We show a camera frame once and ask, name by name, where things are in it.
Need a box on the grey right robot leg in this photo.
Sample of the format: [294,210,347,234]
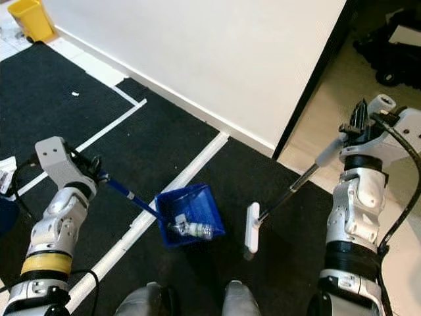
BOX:
[220,280,264,316]

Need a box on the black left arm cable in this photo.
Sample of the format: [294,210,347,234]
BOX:
[13,158,43,221]

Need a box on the blue plastic dustpan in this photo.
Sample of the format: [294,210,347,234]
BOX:
[102,174,226,248]

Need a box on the black carpet mat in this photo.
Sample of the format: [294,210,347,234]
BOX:
[0,41,336,316]

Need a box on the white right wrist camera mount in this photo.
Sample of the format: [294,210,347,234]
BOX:
[342,94,421,165]

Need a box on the black door frame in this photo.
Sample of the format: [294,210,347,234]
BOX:
[273,0,362,159]

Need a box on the grey robot leg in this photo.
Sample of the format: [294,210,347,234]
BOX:
[220,280,264,316]
[115,282,175,316]

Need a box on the white broom with black handle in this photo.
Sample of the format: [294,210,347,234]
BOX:
[243,132,348,261]

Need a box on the blue plastic bucket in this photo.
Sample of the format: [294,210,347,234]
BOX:
[0,197,19,234]

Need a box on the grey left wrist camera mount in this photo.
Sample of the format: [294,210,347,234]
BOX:
[35,136,89,192]

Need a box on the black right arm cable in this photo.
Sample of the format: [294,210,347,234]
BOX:
[372,112,421,316]

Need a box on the clear plastic bottle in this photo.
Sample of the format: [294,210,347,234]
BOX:
[169,214,214,241]

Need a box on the white crumpled plastic bag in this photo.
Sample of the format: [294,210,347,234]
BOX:
[0,157,17,193]

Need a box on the black wheeled base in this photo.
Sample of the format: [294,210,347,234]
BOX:
[352,7,421,90]

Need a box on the grey left robot leg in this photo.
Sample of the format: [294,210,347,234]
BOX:
[115,282,175,316]

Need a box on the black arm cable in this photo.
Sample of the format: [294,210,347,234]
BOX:
[372,112,421,316]
[13,158,43,221]

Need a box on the yellow plastic bin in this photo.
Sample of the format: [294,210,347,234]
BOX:
[8,0,55,43]

